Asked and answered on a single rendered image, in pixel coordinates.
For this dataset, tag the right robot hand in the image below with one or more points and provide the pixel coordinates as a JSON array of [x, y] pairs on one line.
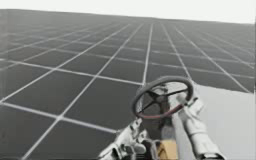
[[192, 106]]

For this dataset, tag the dark steering wheel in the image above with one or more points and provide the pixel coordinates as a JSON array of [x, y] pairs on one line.
[[162, 80]]

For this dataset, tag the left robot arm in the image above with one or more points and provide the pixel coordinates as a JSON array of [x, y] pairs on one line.
[[125, 141]]

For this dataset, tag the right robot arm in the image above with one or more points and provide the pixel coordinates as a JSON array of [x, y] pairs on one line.
[[200, 136]]

